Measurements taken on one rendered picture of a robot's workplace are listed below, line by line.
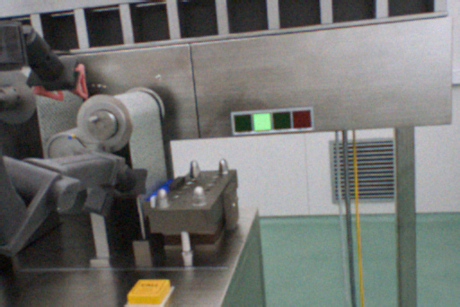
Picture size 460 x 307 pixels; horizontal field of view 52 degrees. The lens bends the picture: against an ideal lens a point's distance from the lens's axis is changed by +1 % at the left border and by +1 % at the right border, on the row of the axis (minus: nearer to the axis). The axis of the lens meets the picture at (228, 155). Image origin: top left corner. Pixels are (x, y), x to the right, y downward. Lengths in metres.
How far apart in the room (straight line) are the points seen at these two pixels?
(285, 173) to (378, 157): 0.74
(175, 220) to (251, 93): 0.48
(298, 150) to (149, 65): 2.48
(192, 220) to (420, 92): 0.75
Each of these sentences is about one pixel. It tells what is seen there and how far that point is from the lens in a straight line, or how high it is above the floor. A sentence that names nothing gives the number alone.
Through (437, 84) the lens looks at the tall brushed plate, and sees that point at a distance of 1.48.
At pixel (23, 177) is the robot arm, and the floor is 1.26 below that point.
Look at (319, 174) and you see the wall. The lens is 3.89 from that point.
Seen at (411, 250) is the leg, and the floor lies 0.69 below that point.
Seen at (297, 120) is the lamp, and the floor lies 1.18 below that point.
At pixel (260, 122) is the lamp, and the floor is 1.18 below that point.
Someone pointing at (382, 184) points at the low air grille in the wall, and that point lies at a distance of 3.93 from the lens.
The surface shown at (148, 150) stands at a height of 1.15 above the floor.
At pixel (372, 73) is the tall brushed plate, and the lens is 1.45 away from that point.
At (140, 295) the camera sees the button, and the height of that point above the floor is 0.92.
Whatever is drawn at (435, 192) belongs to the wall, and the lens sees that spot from 4.03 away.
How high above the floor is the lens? 1.38
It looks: 12 degrees down
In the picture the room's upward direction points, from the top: 5 degrees counter-clockwise
